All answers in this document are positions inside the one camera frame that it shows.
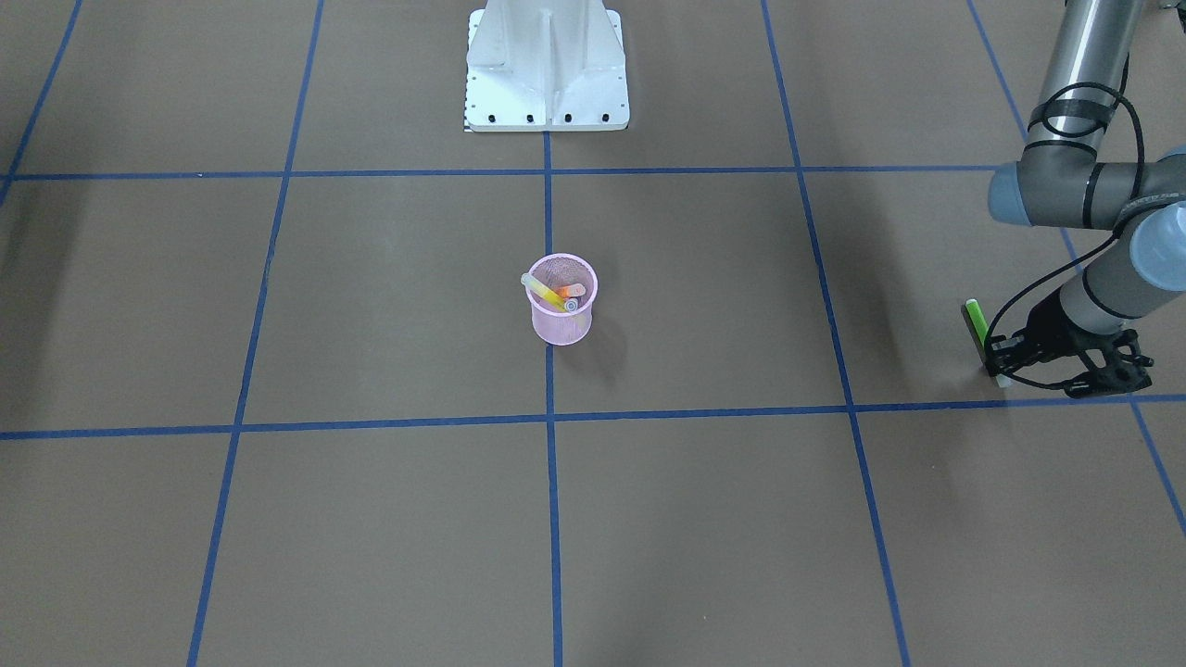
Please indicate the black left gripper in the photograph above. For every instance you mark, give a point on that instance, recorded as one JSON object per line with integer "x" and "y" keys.
{"x": 1050, "y": 323}

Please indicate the green highlighter pen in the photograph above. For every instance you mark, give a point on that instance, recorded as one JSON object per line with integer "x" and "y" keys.
{"x": 978, "y": 328}

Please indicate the orange highlighter pen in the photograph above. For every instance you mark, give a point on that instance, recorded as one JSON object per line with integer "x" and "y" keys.
{"x": 570, "y": 291}

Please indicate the yellow highlighter pen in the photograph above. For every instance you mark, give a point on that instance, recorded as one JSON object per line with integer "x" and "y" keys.
{"x": 543, "y": 293}

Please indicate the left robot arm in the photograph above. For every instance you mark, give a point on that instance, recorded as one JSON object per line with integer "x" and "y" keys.
{"x": 1084, "y": 167}

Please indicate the pink mesh pen holder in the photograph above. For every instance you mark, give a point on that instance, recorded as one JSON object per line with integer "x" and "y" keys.
{"x": 555, "y": 270}

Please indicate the brown paper table mat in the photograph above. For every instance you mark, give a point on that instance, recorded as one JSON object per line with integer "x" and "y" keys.
{"x": 272, "y": 395}

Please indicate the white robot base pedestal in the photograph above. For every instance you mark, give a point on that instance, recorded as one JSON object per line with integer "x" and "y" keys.
{"x": 546, "y": 66}

